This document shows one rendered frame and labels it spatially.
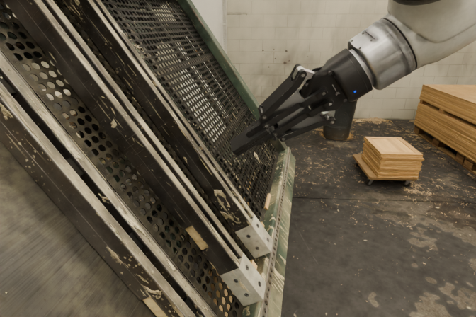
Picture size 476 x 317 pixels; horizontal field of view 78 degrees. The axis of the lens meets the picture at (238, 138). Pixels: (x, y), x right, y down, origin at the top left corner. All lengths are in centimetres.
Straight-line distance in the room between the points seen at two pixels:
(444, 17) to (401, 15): 5
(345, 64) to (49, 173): 53
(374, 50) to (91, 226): 56
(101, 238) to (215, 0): 356
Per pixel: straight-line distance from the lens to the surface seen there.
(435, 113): 505
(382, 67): 46
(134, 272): 66
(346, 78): 45
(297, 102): 47
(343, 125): 466
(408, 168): 356
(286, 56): 539
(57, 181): 63
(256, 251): 110
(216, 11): 397
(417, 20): 45
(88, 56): 84
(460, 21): 47
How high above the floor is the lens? 165
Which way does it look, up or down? 21 degrees down
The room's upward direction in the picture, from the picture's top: straight up
